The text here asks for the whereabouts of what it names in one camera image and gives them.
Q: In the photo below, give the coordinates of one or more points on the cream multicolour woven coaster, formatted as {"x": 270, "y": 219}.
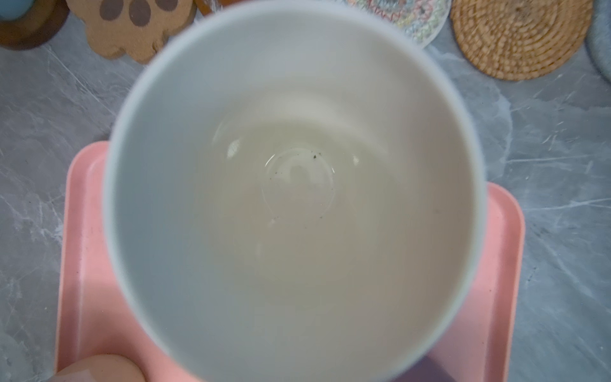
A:
{"x": 420, "y": 20}

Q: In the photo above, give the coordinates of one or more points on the chipped brown wooden coaster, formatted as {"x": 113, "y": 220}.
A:
{"x": 210, "y": 6}

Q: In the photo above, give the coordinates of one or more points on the paw shaped cork coaster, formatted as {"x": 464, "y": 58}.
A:
{"x": 138, "y": 28}

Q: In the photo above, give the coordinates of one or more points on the tan rattan coaster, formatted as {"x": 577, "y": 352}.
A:
{"x": 518, "y": 40}

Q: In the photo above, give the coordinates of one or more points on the round brown wooden coaster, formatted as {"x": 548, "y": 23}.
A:
{"x": 38, "y": 25}

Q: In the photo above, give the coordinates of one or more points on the light blue woven coaster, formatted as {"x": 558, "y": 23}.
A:
{"x": 598, "y": 38}

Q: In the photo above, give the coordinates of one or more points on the light blue mug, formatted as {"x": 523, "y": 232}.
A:
{"x": 11, "y": 10}

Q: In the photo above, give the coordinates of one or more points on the lilac mug white inside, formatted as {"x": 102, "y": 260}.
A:
{"x": 425, "y": 372}

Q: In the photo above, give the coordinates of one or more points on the pink plastic tray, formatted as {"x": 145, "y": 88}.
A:
{"x": 94, "y": 318}

